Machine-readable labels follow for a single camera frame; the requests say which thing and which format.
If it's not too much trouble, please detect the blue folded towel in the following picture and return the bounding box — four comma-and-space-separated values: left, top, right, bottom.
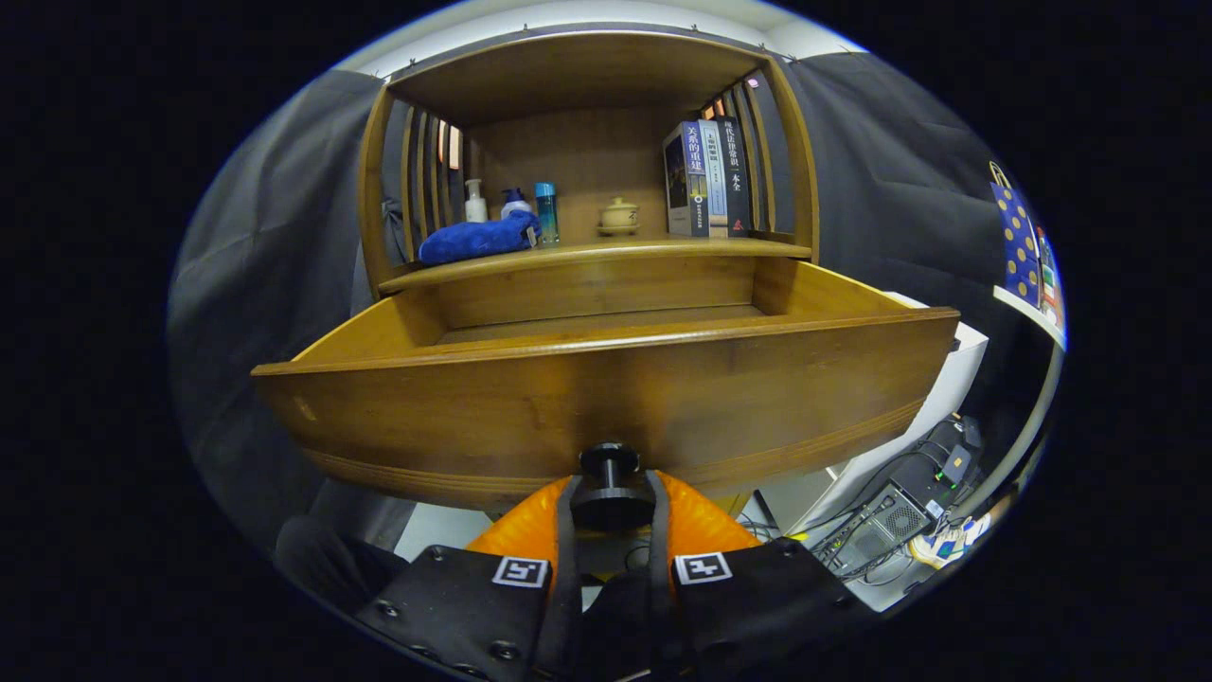
419, 210, 543, 265

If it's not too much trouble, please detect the black backdrop cloth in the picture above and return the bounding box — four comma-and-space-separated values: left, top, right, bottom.
169, 52, 1052, 550

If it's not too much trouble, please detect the beige lidded tea cup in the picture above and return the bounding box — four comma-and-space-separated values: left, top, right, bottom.
597, 196, 642, 237

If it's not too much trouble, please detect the white sneaker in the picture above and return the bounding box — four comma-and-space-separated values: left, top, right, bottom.
907, 513, 993, 569

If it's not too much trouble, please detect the wooden drawer with black knob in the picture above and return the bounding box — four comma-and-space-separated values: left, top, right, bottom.
251, 258, 962, 533

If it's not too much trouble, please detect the white storage box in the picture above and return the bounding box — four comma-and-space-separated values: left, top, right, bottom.
757, 294, 990, 536

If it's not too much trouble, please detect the black spine book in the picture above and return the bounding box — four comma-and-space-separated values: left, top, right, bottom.
715, 116, 754, 236

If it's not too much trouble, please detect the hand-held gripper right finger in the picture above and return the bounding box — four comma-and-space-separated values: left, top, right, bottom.
647, 471, 858, 678

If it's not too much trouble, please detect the wooden cabinet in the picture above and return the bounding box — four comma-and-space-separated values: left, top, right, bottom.
358, 30, 821, 304

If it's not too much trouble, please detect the blue polka dot gift bag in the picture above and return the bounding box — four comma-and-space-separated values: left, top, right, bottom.
989, 161, 1043, 309

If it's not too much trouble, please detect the white round side table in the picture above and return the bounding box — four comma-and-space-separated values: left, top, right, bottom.
947, 284, 1069, 531

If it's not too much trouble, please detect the wooden countertop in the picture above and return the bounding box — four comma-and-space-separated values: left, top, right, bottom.
379, 235, 813, 293

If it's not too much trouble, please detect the tangle of floor cables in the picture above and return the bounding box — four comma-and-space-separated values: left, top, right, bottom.
748, 417, 986, 581

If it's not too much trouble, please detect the dark desktop computer box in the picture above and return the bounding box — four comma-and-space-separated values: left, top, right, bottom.
833, 483, 934, 569

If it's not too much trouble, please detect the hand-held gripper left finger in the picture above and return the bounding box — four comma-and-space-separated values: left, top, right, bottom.
355, 474, 583, 682

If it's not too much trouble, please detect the teal slim bottle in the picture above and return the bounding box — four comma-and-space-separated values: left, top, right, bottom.
534, 182, 561, 245

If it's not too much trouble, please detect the pale blue spine book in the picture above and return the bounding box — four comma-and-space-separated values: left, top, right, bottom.
699, 118, 730, 238

